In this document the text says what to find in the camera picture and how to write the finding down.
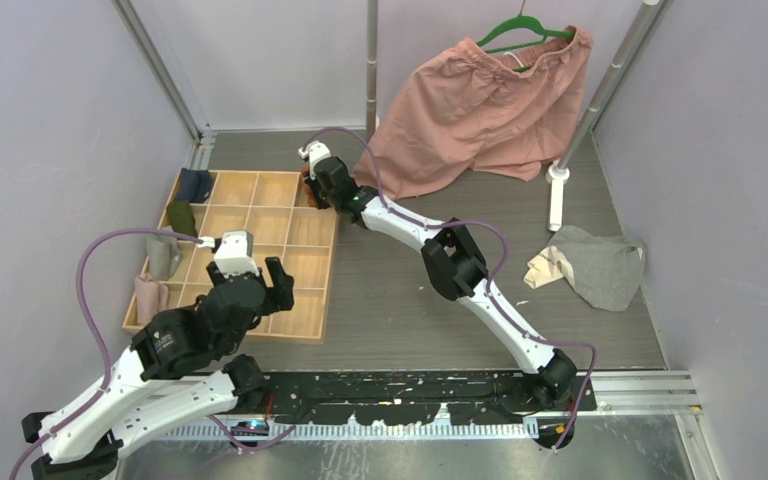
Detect orange white underwear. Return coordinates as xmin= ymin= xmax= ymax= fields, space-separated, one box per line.
xmin=300 ymin=165 xmax=313 ymax=195

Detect grey underwear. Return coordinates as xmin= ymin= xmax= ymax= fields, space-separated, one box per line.
xmin=145 ymin=234 xmax=182 ymax=281
xmin=547 ymin=225 xmax=645 ymax=312

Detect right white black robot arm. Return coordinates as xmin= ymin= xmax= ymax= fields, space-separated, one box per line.
xmin=300 ymin=152 xmax=577 ymax=409

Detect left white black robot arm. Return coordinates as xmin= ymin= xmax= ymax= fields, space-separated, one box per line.
xmin=22 ymin=257 xmax=294 ymax=479

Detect pink rolled underwear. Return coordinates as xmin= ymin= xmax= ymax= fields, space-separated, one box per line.
xmin=134 ymin=273 xmax=169 ymax=326

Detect grey rolled underwear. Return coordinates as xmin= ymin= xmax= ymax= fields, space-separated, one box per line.
xmin=145 ymin=234 xmax=182 ymax=281

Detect dark green rolled underwear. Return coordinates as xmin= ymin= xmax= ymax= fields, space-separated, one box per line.
xmin=165 ymin=201 xmax=198 ymax=237

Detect navy rolled underwear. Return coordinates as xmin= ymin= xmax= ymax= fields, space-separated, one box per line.
xmin=173 ymin=168 xmax=214 ymax=204

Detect beige underwear on table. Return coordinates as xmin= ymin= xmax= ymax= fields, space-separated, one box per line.
xmin=523 ymin=246 xmax=575 ymax=289

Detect pink shorts on hanger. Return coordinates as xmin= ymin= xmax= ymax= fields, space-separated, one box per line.
xmin=352 ymin=26 xmax=593 ymax=200

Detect centre metal rack pole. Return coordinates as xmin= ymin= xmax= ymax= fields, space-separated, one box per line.
xmin=365 ymin=0 xmax=379 ymax=140

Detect metal rack pole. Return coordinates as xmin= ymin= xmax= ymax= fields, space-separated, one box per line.
xmin=545 ymin=0 xmax=668 ymax=232
xmin=365 ymin=0 xmax=379 ymax=140

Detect green clothes hanger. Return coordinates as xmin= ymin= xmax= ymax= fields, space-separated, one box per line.
xmin=476 ymin=0 xmax=575 ymax=72

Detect right metal rack pole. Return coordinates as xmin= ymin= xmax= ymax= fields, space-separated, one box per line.
xmin=545 ymin=0 xmax=668 ymax=232

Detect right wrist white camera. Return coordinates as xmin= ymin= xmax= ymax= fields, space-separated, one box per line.
xmin=297 ymin=140 xmax=332 ymax=180

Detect wrist white camera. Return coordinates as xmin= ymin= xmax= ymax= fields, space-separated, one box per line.
xmin=196 ymin=230 xmax=260 ymax=279
xmin=297 ymin=140 xmax=332 ymax=180

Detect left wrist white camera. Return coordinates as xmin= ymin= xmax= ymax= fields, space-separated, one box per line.
xmin=196 ymin=230 xmax=260 ymax=279

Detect left aluminium frame post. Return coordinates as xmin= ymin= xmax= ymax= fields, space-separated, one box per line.
xmin=112 ymin=0 xmax=216 ymax=170

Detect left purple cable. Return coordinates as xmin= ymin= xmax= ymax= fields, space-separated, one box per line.
xmin=7 ymin=228 xmax=299 ymax=480

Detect purple cable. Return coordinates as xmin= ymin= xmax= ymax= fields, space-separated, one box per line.
xmin=299 ymin=127 xmax=599 ymax=453
xmin=7 ymin=228 xmax=299 ymax=480

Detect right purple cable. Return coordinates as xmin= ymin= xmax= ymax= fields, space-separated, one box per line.
xmin=299 ymin=127 xmax=599 ymax=453

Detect slotted aluminium cable duct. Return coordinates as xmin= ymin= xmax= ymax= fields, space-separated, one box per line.
xmin=153 ymin=417 xmax=539 ymax=442

